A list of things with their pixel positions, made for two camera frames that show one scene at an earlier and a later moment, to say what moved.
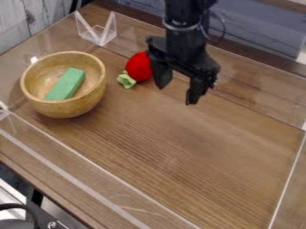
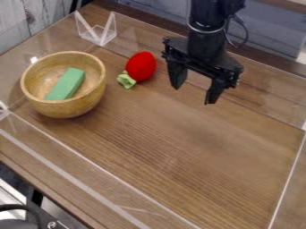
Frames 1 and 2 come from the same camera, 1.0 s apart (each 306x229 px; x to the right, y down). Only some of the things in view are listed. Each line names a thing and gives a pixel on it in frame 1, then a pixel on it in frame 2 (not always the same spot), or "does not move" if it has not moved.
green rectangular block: [67, 86] does not move
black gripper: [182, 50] → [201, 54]
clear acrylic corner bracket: [99, 34] does not move
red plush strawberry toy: [139, 70] does not move
